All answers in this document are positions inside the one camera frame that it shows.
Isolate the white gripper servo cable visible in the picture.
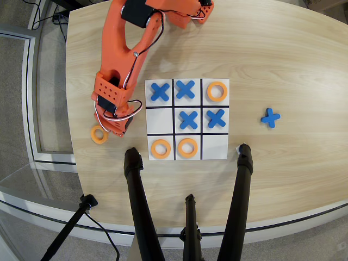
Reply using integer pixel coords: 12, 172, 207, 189
94, 99, 144, 134

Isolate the black stand cable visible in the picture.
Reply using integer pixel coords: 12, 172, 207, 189
84, 212, 120, 261

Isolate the white tic-tac-toe board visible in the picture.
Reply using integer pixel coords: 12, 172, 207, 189
144, 78, 231, 161

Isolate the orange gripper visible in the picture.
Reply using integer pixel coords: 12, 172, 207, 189
94, 103, 134, 138

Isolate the black light stand pole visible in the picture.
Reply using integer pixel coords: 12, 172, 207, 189
40, 194, 98, 261

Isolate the orange foam ring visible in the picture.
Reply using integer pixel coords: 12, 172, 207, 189
90, 125, 109, 144
151, 139, 172, 159
177, 138, 199, 158
207, 81, 228, 103

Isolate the black floor power cable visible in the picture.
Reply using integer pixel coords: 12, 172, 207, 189
27, 0, 69, 44

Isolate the thin black tripod leg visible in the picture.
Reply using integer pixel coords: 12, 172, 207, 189
179, 194, 203, 261

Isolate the white metal floor frame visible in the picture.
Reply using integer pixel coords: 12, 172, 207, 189
0, 29, 77, 166

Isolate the blue foam cross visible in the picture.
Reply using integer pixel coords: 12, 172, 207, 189
206, 109, 227, 129
175, 80, 196, 100
260, 107, 281, 129
179, 110, 198, 131
150, 82, 171, 103

